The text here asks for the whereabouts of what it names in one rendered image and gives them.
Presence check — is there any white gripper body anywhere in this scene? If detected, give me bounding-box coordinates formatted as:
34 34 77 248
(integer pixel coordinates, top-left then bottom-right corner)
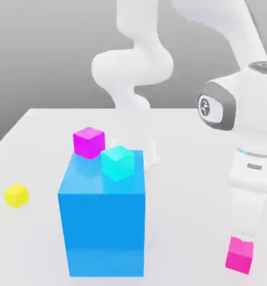
227 153 267 194

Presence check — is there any small pink cube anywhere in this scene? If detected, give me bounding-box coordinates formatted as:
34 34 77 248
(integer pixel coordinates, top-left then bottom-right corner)
225 236 255 275

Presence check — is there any small cyan cube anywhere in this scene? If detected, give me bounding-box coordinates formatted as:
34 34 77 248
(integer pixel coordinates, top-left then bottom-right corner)
100 145 135 182

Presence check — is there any small magenta cube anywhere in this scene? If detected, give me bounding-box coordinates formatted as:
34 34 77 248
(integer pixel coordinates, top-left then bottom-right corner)
72 126 106 161

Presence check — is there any small yellow cube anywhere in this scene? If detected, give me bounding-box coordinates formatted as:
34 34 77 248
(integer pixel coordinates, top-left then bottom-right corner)
3 183 30 209

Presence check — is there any large blue box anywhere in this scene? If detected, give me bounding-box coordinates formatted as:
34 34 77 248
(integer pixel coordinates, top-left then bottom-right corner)
57 150 146 278

